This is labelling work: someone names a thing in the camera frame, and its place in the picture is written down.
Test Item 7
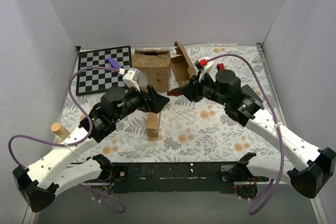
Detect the wooden cork cylinder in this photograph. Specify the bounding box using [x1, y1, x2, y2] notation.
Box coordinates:
[50, 122, 70, 144]

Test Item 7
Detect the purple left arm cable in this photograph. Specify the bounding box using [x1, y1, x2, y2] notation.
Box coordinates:
[7, 66, 126, 214]

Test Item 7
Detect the aluminium frame rail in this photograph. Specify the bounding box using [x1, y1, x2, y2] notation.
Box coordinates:
[34, 162, 316, 186]

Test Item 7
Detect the large brown cardboard box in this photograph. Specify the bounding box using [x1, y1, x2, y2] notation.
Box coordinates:
[132, 48, 171, 92]

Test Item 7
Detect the grey studded building plate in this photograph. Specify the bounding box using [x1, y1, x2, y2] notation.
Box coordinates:
[241, 84, 263, 104]

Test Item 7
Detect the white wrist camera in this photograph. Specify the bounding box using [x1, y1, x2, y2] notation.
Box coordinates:
[118, 68, 141, 91]
[194, 57, 214, 82]

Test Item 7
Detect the purple cylindrical tool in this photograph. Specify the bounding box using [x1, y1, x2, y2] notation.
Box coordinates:
[108, 57, 122, 69]

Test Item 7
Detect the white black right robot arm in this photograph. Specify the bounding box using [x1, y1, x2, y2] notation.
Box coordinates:
[170, 70, 335, 198]

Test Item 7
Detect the small cardboard express box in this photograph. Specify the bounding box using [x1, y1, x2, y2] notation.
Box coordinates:
[146, 112, 161, 137]

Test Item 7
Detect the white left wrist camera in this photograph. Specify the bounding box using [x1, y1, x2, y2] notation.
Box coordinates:
[118, 68, 141, 91]

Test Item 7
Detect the open small cardboard box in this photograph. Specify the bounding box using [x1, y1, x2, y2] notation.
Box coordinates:
[171, 41, 197, 87]

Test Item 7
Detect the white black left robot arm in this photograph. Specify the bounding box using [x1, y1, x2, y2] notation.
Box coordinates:
[13, 86, 169, 212]

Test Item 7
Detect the floral patterned table mat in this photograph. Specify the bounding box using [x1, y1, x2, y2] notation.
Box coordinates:
[76, 45, 283, 163]

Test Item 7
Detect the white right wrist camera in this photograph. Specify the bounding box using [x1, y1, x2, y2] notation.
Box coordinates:
[194, 57, 214, 82]

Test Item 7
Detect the black and white chessboard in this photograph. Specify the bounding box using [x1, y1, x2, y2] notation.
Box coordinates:
[76, 46, 132, 96]

